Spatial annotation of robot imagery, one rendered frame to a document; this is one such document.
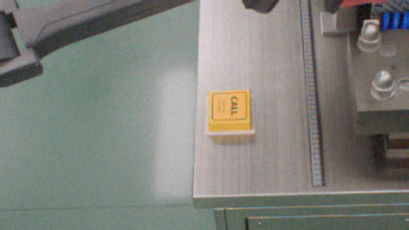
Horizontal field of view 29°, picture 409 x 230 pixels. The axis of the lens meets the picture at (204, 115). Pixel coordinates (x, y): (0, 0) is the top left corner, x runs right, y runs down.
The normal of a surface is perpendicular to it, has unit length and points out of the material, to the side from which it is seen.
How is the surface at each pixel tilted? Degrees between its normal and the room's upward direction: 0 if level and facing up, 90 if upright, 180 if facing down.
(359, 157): 0
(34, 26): 15
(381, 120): 90
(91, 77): 0
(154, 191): 0
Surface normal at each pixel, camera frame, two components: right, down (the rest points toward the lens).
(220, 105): -0.09, -0.60
